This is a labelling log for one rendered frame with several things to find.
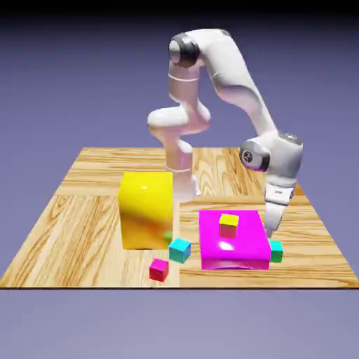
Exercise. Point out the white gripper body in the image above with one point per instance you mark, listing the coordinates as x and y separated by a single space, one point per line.
273 215

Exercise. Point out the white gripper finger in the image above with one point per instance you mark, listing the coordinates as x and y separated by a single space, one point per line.
269 233

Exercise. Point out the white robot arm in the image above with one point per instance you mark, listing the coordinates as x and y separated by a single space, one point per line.
232 70

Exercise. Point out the small green cube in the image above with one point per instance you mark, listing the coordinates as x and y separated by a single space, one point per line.
276 251

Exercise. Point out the small yellow cube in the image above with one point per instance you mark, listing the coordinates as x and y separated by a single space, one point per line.
228 225

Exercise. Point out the small cyan cube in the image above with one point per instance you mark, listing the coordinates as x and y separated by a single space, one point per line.
179 250

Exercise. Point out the small red cube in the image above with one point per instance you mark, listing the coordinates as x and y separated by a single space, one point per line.
158 269

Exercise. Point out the large magenta box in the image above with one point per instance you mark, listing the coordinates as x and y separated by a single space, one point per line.
232 246

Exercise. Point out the large yellow box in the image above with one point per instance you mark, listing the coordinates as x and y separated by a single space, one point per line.
145 210

